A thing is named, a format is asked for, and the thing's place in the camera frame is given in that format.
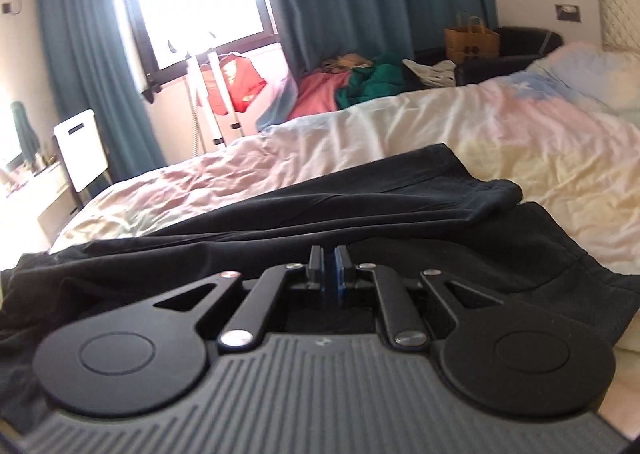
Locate beige cloth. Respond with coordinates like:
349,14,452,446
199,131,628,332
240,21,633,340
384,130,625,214
320,53,373,72

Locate pastel pillow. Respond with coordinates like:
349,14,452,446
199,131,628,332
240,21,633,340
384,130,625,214
525,42,640,120

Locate white cloth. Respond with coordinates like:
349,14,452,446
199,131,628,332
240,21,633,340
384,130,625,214
402,58,457,88

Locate red garment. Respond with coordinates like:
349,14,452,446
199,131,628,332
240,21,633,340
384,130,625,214
210,52,267,114

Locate pastel bed duvet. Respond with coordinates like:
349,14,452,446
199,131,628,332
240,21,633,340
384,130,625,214
0,42,640,454

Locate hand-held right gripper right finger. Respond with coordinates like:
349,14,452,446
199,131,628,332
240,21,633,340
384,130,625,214
334,245,511,350

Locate white dressing table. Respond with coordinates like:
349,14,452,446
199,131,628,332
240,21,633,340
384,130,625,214
0,161,83,245

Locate brown paper bag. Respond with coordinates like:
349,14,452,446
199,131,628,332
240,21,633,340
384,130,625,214
444,12,501,62

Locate light blue pink cloth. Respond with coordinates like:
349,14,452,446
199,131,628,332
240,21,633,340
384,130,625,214
256,74,301,132

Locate black armchair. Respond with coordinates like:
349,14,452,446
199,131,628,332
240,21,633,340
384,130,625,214
415,26,563,86

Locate white chair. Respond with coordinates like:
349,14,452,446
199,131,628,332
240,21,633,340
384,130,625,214
54,108,112,195

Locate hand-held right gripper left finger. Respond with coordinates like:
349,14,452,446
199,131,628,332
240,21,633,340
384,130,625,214
145,245,333,352

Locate wavy vanity mirror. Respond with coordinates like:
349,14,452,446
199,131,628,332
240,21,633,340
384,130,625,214
0,99,42,170

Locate green cloth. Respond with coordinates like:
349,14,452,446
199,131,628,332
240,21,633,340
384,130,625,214
336,52,416,110

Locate black pants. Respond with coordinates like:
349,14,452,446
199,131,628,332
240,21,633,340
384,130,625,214
0,143,621,435

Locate group of cosmetic bottles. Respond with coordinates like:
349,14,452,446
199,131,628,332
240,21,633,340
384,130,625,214
27,153,63,176

